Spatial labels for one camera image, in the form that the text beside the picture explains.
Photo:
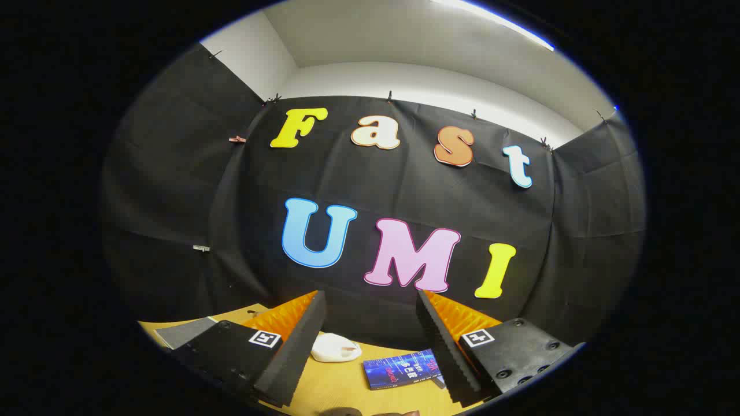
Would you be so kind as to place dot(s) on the blue book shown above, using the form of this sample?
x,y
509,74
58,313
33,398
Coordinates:
x,y
399,370

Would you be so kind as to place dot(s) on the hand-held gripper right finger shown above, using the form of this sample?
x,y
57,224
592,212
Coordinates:
x,y
445,352

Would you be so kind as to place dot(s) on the black backdrop cloth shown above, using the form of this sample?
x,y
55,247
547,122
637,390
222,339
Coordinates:
x,y
404,196

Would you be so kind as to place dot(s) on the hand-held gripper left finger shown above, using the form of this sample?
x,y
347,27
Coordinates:
x,y
295,352

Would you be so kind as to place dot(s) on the white plush toy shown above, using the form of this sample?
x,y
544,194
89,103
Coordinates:
x,y
332,348

